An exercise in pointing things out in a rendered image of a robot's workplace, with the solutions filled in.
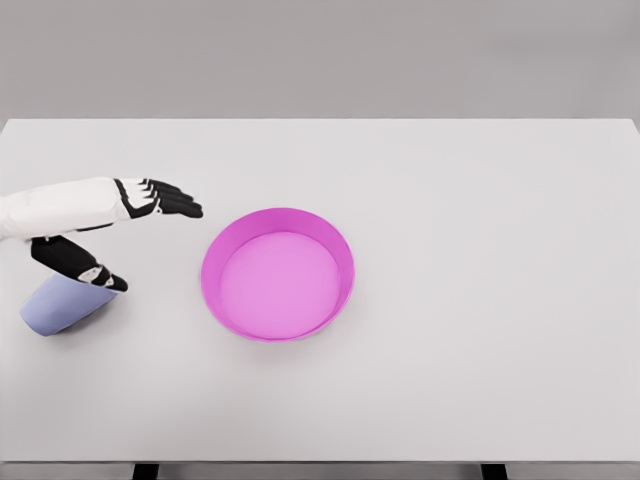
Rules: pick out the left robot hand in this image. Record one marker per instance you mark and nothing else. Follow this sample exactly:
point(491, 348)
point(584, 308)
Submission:
point(75, 205)

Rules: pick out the pink round plate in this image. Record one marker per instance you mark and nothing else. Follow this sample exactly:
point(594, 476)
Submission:
point(278, 275)

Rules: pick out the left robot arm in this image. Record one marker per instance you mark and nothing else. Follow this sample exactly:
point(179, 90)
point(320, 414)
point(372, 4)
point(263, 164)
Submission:
point(11, 212)

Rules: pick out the lavender blue cup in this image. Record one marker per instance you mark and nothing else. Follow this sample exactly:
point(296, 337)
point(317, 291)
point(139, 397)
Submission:
point(55, 310)

